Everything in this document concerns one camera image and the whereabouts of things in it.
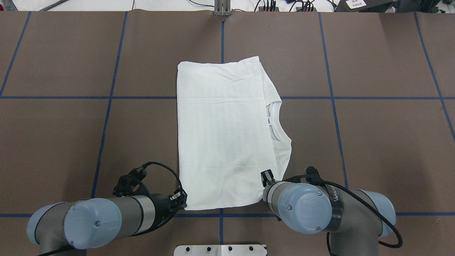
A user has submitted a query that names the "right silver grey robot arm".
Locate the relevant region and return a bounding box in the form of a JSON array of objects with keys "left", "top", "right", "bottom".
[{"left": 261, "top": 166, "right": 403, "bottom": 256}]

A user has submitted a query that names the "metal post at table edge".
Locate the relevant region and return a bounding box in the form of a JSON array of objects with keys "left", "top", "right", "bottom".
[{"left": 214, "top": 0, "right": 232, "bottom": 16}]

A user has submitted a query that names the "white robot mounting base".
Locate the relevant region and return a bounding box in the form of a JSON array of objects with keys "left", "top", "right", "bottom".
[{"left": 173, "top": 244, "right": 268, "bottom": 256}]

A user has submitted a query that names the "white long-sleeve printed shirt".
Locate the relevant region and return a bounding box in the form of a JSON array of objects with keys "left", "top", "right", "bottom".
[{"left": 176, "top": 56, "right": 291, "bottom": 211}]

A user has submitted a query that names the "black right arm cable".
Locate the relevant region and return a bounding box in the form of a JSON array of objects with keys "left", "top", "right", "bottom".
[{"left": 284, "top": 166, "right": 403, "bottom": 249}]

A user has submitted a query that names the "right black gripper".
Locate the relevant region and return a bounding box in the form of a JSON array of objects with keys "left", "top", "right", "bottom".
[{"left": 261, "top": 170, "right": 276, "bottom": 187}]

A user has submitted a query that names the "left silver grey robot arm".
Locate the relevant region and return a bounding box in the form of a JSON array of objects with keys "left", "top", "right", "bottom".
[{"left": 26, "top": 162, "right": 187, "bottom": 256}]

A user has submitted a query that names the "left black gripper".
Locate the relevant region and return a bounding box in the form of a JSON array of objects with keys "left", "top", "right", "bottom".
[{"left": 113, "top": 167, "right": 188, "bottom": 221}]

